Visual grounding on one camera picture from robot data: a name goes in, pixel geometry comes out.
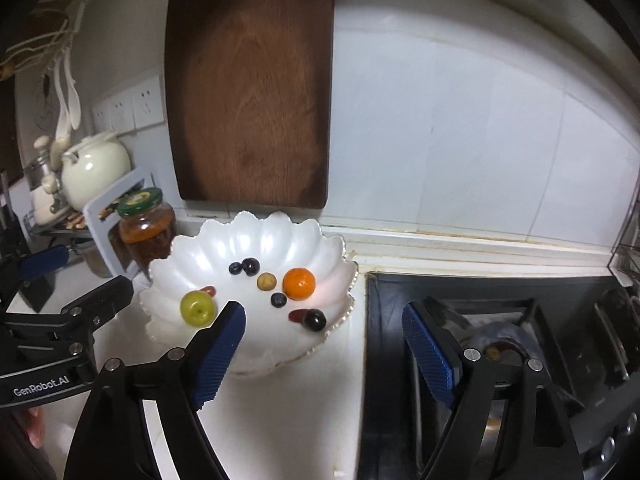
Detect black glass gas stove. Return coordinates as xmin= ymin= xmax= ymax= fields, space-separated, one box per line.
xmin=357 ymin=270 xmax=640 ymax=480

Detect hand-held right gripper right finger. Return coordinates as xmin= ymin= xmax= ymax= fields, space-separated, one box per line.
xmin=401 ymin=301 xmax=586 ymax=480

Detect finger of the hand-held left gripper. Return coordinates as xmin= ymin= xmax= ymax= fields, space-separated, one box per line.
xmin=0 ymin=245 xmax=71 ymax=302
xmin=0 ymin=275 xmax=135 ymax=356

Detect black knife block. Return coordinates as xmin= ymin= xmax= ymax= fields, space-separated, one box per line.
xmin=0 ymin=220 xmax=56 ymax=313

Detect green apple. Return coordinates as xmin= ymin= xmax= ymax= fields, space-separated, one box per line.
xmin=180 ymin=291 xmax=217 ymax=328

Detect white wire hanging rack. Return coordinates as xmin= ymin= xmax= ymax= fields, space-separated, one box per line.
xmin=0 ymin=0 xmax=91 ymax=81

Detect metal pot shelf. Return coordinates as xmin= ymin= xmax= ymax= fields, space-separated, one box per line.
xmin=25 ymin=210 xmax=91 ymax=256

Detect white wall socket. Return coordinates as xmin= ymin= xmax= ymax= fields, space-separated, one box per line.
xmin=109 ymin=91 xmax=136 ymax=133
xmin=92 ymin=100 xmax=112 ymax=131
xmin=132 ymin=76 xmax=166 ymax=130

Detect white pot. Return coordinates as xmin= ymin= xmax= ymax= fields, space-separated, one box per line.
xmin=31 ymin=187 xmax=71 ymax=226

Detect white scalloped bowl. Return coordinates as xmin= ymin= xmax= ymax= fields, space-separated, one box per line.
xmin=139 ymin=211 xmax=359 ymax=376

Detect orange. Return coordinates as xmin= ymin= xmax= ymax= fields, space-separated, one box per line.
xmin=282 ymin=267 xmax=316 ymax=302

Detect person's left hand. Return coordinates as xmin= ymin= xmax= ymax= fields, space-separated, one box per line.
xmin=20 ymin=406 xmax=48 ymax=448

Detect black kitchen scissors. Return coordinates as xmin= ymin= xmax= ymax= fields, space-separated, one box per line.
xmin=37 ymin=72 xmax=53 ymax=128

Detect white rice spoon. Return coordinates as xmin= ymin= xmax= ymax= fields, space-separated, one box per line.
xmin=52 ymin=55 xmax=73 ymax=143
xmin=64 ymin=47 xmax=82 ymax=131

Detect steel cooking pot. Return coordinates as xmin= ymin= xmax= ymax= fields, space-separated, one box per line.
xmin=82 ymin=242 xmax=113 ymax=278

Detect cream ceramic kettle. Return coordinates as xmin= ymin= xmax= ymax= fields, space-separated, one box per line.
xmin=50 ymin=131 xmax=132 ymax=211

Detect glass jar of red sauce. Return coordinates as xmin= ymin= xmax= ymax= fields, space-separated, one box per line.
xmin=116 ymin=187 xmax=177 ymax=281

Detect brown wooden cutting board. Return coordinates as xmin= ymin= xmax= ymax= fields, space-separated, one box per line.
xmin=165 ymin=0 xmax=337 ymax=210

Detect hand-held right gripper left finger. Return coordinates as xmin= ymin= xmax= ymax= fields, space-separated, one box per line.
xmin=64 ymin=300 xmax=247 ymax=480

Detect black burner grate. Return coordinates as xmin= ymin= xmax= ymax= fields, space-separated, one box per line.
xmin=410 ymin=295 xmax=571 ymax=480
xmin=592 ymin=285 xmax=640 ymax=381

